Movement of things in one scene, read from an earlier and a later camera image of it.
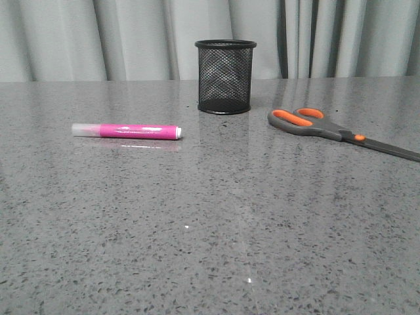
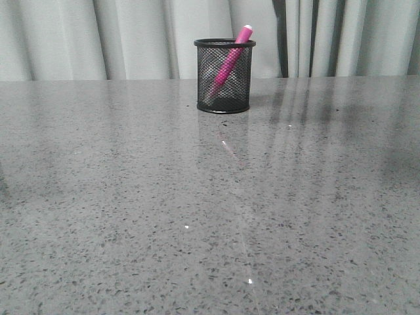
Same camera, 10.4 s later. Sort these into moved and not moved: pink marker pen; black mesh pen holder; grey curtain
Moved: pink marker pen
Not moved: grey curtain; black mesh pen holder
